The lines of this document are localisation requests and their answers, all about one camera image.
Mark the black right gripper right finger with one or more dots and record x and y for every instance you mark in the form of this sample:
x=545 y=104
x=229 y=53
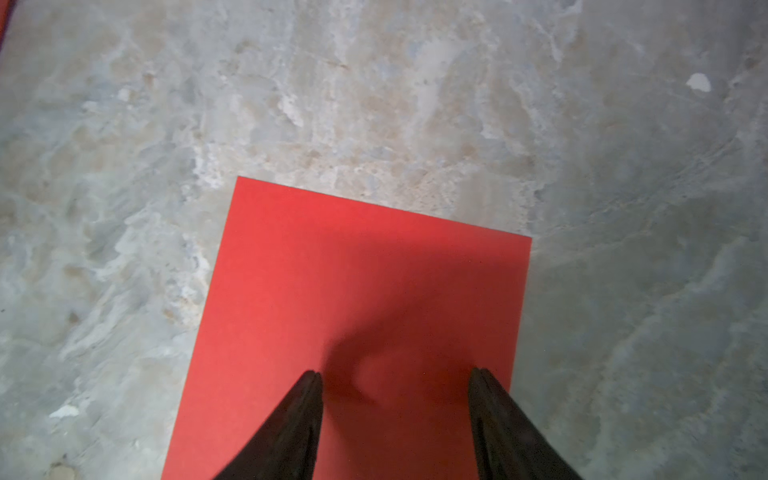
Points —
x=507 y=445

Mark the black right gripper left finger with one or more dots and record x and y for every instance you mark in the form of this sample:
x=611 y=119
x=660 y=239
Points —
x=286 y=444

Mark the red square paper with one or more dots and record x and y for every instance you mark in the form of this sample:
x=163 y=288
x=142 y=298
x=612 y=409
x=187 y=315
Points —
x=393 y=308
x=6 y=9

